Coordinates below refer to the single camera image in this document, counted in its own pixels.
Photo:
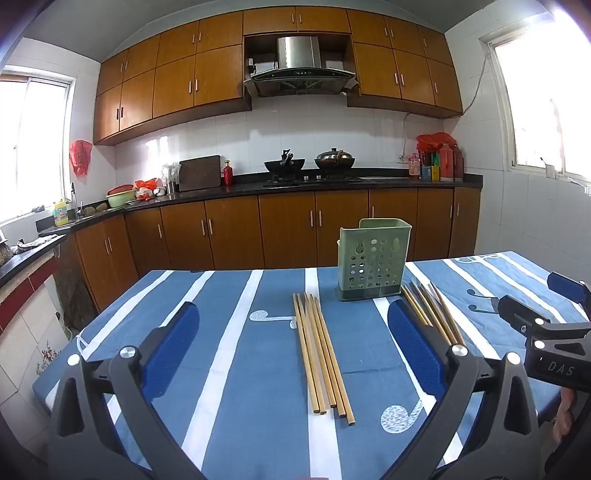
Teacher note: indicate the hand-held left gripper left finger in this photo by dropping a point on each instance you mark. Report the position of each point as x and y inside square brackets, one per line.
[171, 344]

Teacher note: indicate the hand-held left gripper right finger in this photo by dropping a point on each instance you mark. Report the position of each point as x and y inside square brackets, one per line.
[415, 344]

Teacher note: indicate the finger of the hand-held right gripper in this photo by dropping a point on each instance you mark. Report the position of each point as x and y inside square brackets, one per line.
[570, 288]
[521, 318]

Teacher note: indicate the green perforated utensil holder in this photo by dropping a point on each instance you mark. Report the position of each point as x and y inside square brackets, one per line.
[374, 258]

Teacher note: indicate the person's right hand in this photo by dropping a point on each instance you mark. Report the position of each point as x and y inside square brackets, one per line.
[564, 415]

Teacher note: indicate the blue white striped tablecloth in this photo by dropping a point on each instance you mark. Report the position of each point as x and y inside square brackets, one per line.
[258, 369]

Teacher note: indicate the steel sink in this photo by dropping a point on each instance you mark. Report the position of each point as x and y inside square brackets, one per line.
[85, 219]

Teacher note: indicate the green basin with red lid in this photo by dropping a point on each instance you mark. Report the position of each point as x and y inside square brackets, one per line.
[121, 197]

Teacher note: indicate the red and white plastic bag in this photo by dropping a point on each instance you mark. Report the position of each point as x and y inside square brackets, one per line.
[147, 188]

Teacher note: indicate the wooden base cabinets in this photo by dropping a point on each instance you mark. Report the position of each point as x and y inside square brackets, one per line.
[286, 230]

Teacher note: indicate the metal utensil canister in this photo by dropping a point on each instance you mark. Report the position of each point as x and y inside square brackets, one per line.
[171, 180]

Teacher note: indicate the yellow detergent bottle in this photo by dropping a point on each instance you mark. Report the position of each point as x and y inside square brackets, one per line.
[61, 216]

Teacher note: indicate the black kitchen countertop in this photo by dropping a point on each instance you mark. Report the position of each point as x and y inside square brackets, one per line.
[240, 189]

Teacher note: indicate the grey cloth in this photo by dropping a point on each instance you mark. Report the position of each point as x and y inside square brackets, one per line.
[34, 242]

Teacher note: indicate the dark red sauce bottles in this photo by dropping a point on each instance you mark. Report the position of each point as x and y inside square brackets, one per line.
[450, 164]

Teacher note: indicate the colourful small box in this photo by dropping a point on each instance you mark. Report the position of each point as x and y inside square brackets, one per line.
[430, 173]

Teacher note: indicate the dark wooden cutting board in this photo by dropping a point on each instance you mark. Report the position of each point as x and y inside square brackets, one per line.
[200, 173]

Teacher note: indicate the metal faucet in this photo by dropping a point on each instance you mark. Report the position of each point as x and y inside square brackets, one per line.
[74, 198]

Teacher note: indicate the pink patterned container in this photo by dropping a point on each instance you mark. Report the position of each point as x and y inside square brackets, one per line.
[414, 168]

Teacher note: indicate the red bottle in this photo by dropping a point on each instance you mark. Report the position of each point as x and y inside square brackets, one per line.
[228, 174]

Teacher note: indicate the sliding glass window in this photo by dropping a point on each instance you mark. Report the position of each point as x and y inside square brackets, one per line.
[32, 147]
[549, 101]

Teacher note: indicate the black gas stove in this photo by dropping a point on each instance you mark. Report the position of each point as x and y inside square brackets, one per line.
[314, 179]

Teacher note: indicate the dark wok with lid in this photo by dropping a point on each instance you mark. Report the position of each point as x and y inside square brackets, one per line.
[334, 159]

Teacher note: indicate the hanging red plastic bag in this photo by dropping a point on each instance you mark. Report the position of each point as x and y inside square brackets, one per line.
[81, 157]

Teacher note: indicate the black wok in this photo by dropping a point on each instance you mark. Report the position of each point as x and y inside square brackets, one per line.
[284, 165]

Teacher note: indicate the steel range hood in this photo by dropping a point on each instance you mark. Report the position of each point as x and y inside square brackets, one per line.
[298, 55]

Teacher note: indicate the wooden wall cabinets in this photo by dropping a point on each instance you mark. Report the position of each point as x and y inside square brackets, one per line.
[175, 87]

